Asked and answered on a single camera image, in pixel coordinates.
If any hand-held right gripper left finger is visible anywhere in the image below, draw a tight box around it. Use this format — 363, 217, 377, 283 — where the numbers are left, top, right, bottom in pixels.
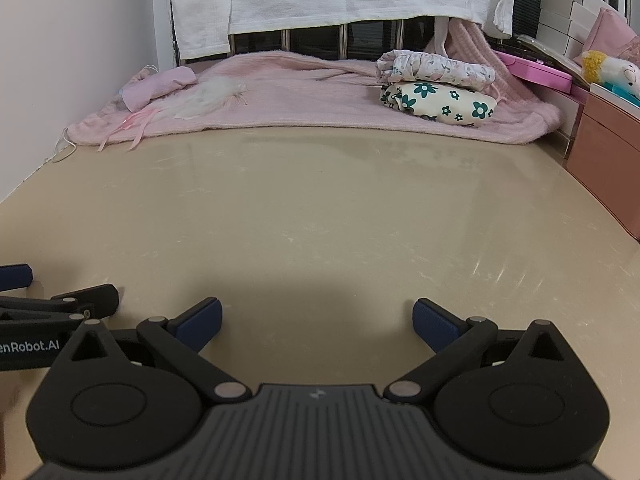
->
55, 297, 253, 406

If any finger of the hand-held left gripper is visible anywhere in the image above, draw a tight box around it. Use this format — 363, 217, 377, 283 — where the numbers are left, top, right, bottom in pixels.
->
0, 283, 121, 322
0, 263, 34, 292

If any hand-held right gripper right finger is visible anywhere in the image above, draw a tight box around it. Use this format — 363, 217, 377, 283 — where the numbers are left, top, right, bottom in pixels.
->
385, 297, 585, 406

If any pink floral garment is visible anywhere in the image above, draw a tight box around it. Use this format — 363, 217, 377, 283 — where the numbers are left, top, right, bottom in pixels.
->
376, 49, 497, 86

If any pink ribbon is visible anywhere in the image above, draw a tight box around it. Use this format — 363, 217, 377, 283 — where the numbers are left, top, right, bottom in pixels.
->
97, 110, 156, 153

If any cream teal-flowered folded garment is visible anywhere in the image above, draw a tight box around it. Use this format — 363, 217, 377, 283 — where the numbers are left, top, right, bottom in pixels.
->
380, 81, 497, 126

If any light pink folded garment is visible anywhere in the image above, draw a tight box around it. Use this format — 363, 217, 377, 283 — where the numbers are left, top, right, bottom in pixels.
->
121, 67, 197, 112

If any white fur tuft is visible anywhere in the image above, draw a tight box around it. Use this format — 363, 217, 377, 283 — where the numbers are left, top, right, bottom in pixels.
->
175, 77, 248, 120

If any pink drawer cabinet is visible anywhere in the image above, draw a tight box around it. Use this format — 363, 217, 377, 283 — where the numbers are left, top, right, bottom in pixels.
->
565, 82, 640, 241

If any pink fuzzy blanket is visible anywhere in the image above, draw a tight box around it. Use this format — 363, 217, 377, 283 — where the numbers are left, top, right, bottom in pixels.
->
67, 19, 562, 153

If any pink flat box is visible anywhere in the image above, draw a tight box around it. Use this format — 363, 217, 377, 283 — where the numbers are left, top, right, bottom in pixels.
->
492, 50, 573, 93

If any dark plastic-wrapped book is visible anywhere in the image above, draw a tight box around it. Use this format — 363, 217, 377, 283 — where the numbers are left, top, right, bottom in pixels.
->
515, 34, 593, 86

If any metal window railing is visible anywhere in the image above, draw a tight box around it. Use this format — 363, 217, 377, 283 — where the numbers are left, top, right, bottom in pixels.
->
227, 0, 636, 61

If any teal box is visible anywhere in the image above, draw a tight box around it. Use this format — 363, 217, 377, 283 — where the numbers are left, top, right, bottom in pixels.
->
600, 80, 640, 108

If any white yellow plush toy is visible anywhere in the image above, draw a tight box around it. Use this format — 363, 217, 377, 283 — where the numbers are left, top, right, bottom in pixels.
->
580, 50, 640, 98

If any stack of white boxes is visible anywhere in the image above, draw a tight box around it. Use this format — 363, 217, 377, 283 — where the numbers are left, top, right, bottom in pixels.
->
537, 0, 631, 58

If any pink pouch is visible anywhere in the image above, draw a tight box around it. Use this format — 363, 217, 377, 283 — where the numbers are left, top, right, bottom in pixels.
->
582, 7, 640, 56

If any clear plastic strap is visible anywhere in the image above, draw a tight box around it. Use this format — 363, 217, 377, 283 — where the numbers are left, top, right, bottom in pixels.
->
50, 127, 77, 163

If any white fabric strap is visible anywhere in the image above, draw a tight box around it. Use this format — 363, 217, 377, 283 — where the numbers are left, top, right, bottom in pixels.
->
432, 17, 449, 55

